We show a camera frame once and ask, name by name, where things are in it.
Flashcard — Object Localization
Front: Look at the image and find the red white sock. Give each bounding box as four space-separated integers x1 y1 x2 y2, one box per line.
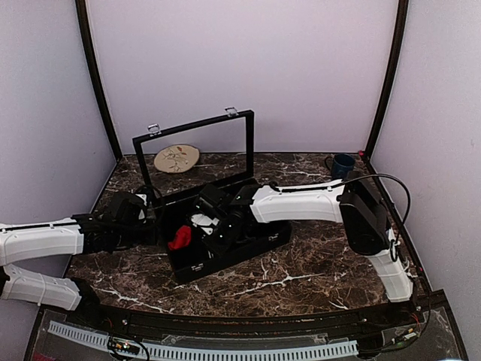
168 226 192 251

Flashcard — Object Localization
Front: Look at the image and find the black glass-lid display case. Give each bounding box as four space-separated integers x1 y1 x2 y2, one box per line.
132 110 292 284

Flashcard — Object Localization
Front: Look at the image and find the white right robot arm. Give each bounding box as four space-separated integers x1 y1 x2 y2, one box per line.
187 171 414 326

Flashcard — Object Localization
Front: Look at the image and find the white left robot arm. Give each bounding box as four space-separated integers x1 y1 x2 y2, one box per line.
1 192 160 328

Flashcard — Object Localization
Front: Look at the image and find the round beige decorated plate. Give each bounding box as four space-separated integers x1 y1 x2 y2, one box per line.
153 144 200 174

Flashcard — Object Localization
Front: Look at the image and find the dark blue mug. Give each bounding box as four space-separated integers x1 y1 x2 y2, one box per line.
324 153 355 180

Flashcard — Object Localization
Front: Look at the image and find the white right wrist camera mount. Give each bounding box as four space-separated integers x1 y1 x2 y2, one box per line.
190 213 219 235

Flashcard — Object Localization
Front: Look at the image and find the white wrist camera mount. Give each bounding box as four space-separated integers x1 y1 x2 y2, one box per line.
134 193 148 222
190 213 219 235

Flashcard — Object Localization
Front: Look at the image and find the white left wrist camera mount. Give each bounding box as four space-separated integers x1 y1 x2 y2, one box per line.
134 193 148 222

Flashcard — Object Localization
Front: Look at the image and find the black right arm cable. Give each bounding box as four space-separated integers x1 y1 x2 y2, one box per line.
277 172 413 264

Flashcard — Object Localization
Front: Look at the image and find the white slotted cable duct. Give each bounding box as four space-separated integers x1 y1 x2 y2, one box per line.
47 321 359 360

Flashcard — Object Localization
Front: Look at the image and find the black curved front rail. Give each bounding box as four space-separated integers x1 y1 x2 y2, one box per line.
43 303 413 338

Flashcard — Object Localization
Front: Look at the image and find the left black frame post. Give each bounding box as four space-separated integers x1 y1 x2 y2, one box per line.
74 0 123 162

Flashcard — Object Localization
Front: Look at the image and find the black frame post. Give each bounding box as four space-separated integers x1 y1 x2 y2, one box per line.
74 0 123 162
364 0 410 162

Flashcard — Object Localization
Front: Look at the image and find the right black frame post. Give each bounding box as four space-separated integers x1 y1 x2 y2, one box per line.
364 0 410 162

